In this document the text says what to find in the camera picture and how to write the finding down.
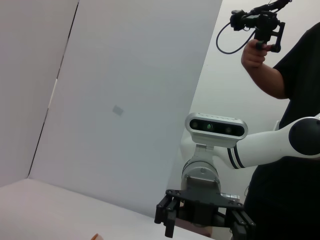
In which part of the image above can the person's hand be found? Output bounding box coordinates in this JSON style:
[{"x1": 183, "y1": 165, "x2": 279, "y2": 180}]
[{"x1": 241, "y1": 39, "x2": 275, "y2": 70}]

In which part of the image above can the black handheld camera rig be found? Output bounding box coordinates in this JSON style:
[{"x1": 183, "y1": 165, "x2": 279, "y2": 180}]
[{"x1": 229, "y1": 0, "x2": 286, "y2": 55}]

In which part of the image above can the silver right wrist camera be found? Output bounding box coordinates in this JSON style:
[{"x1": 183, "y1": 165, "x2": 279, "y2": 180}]
[{"x1": 184, "y1": 112, "x2": 249, "y2": 149}]

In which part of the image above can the person's black shirt torso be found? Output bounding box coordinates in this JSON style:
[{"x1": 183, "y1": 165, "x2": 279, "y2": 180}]
[{"x1": 243, "y1": 21, "x2": 320, "y2": 240}]

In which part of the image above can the person's bare forearm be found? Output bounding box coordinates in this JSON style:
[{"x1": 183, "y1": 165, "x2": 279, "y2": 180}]
[{"x1": 243, "y1": 61, "x2": 292, "y2": 100}]

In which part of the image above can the black camera rig cable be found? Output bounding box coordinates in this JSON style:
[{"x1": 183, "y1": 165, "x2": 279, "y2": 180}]
[{"x1": 216, "y1": 21, "x2": 256, "y2": 55}]

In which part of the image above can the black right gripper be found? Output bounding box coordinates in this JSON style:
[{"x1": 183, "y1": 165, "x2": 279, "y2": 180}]
[{"x1": 154, "y1": 176, "x2": 257, "y2": 240}]

